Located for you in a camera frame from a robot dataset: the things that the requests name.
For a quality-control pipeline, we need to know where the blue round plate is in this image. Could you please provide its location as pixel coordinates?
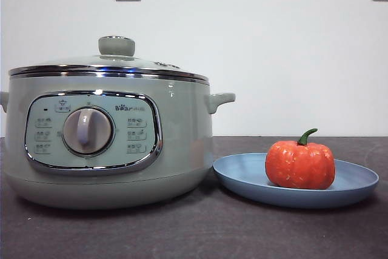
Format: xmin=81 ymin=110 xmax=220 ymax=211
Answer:
xmin=212 ymin=152 xmax=380 ymax=209

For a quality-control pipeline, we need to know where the pale green electric steamer pot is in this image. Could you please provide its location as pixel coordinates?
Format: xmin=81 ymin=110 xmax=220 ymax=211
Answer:
xmin=0 ymin=72 xmax=236 ymax=210

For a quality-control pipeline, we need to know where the glass lid with green knob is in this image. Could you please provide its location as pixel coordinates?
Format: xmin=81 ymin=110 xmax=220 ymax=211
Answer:
xmin=8 ymin=35 xmax=210 ymax=83

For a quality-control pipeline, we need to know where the orange pumpkin with green stem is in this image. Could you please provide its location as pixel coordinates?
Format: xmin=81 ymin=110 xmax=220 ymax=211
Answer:
xmin=265 ymin=128 xmax=336 ymax=190

